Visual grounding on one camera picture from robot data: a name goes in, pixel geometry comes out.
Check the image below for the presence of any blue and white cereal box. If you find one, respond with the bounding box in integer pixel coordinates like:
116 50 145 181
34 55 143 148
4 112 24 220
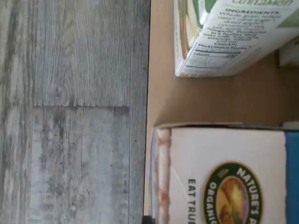
149 123 299 224

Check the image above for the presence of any black metal wooden board shelf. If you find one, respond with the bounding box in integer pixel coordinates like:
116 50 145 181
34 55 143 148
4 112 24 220
142 0 299 224

